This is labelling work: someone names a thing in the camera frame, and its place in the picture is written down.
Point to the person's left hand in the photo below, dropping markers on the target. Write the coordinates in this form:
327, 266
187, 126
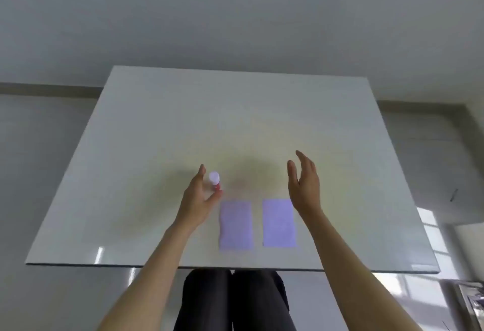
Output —
193, 206

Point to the person's right hand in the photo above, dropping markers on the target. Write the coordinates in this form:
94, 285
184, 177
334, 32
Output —
308, 191

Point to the white glue stick cap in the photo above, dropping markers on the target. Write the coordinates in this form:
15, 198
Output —
214, 177

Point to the lilac paper card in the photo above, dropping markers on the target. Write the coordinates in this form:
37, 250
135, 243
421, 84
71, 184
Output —
236, 225
279, 223

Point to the person's left forearm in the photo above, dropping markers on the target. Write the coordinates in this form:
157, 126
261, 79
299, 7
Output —
151, 285

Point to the person's right forearm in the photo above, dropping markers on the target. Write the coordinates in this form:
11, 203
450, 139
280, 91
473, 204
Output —
351, 285

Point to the person's black trousers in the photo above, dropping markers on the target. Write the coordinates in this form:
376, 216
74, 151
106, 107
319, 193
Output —
211, 304

